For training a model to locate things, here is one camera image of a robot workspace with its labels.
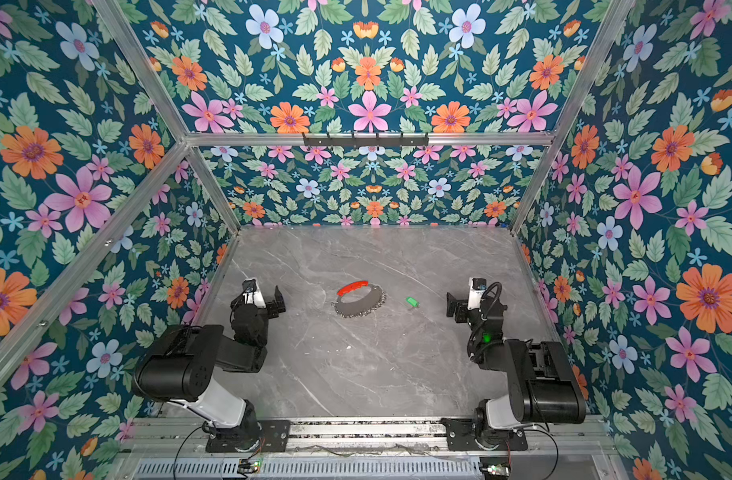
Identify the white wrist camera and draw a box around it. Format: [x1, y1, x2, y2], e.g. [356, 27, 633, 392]
[241, 278, 266, 308]
[467, 277, 488, 310]

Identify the black hook rail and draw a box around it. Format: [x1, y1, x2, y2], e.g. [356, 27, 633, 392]
[302, 133, 430, 148]

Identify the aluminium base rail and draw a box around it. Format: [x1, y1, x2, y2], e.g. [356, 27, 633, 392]
[121, 416, 617, 456]

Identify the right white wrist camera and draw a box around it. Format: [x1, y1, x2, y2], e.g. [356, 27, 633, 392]
[467, 277, 488, 310]

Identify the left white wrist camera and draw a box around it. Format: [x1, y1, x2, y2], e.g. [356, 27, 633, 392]
[241, 278, 266, 308]

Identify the white perforated cable duct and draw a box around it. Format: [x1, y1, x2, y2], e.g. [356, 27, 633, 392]
[133, 457, 483, 479]

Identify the metal key organizer red handle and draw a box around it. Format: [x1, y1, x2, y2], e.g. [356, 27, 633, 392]
[333, 280, 386, 318]

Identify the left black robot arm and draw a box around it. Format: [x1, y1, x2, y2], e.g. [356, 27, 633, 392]
[132, 279, 286, 443]

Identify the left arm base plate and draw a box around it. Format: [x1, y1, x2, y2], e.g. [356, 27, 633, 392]
[205, 420, 291, 454]

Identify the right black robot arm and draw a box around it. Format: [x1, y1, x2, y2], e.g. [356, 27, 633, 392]
[446, 277, 587, 450]

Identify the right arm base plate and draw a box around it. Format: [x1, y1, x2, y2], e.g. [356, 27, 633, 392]
[440, 417, 528, 453]

